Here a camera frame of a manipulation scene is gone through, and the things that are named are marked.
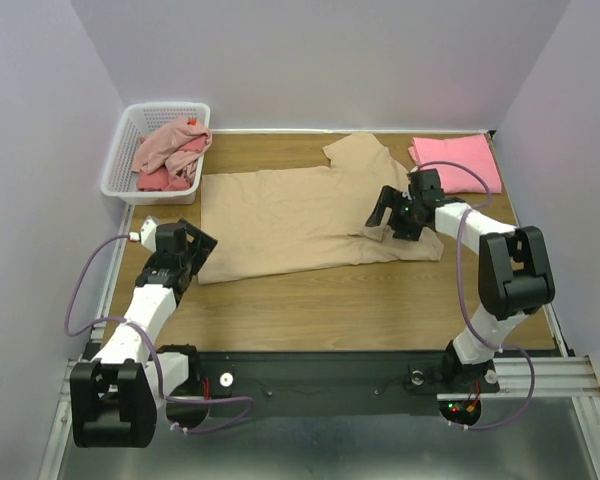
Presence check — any beige t shirt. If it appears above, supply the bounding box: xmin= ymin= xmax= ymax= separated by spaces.
xmin=198 ymin=133 xmax=444 ymax=284

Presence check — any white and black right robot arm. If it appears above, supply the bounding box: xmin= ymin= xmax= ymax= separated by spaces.
xmin=366 ymin=169 xmax=555 ymax=390

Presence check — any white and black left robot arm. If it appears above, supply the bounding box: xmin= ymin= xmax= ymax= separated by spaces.
xmin=69 ymin=217 xmax=217 ymax=448

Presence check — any folded bright pink t shirt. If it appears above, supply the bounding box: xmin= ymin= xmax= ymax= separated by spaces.
xmin=408 ymin=134 xmax=503 ymax=194

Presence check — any white perforated plastic basket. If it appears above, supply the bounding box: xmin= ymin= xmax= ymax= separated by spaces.
xmin=100 ymin=101 xmax=213 ymax=205

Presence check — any dusty pink t shirt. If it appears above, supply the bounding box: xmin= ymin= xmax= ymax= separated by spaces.
xmin=131 ymin=117 xmax=214 ymax=179

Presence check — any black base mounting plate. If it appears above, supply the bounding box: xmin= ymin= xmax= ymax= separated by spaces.
xmin=144 ymin=350 xmax=501 ymax=419

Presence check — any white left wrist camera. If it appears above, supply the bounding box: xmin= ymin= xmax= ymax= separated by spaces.
xmin=127 ymin=216 xmax=161 ymax=252

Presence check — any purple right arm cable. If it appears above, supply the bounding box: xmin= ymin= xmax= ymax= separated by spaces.
xmin=413 ymin=160 xmax=535 ymax=432

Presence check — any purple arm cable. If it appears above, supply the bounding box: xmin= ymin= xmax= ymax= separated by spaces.
xmin=63 ymin=232 xmax=255 ymax=435
xmin=413 ymin=160 xmax=535 ymax=432

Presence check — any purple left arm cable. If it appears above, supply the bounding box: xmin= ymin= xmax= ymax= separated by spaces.
xmin=63 ymin=232 xmax=255 ymax=435

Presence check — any aluminium frame rail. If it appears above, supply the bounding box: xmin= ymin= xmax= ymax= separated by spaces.
xmin=494 ymin=357 xmax=600 ymax=398

